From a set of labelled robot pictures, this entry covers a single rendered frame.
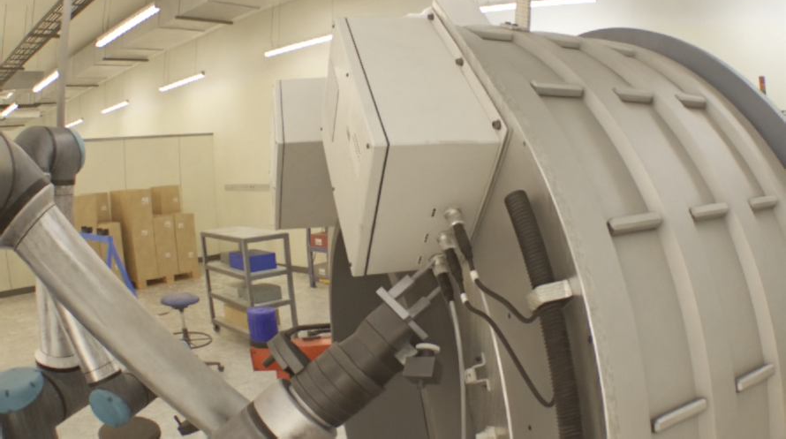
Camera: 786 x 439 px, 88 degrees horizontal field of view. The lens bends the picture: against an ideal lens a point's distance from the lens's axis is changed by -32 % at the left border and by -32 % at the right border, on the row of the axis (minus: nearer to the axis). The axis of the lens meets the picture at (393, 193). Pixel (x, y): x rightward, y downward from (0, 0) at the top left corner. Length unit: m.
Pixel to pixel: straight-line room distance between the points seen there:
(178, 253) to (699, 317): 7.95
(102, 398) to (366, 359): 0.69
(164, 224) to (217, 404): 7.39
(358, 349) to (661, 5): 5.80
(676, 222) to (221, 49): 9.75
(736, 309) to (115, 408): 1.03
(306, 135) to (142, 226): 6.83
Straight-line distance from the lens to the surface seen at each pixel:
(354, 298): 1.32
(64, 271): 0.66
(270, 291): 5.00
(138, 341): 0.67
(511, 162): 0.51
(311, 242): 7.37
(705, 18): 6.09
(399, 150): 0.49
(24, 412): 1.29
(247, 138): 9.20
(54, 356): 1.38
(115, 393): 1.11
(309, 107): 1.13
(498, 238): 0.55
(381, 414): 1.45
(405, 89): 0.55
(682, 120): 0.65
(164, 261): 8.07
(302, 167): 1.15
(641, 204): 0.51
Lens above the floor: 1.64
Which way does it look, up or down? 4 degrees down
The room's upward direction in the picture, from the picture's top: 3 degrees counter-clockwise
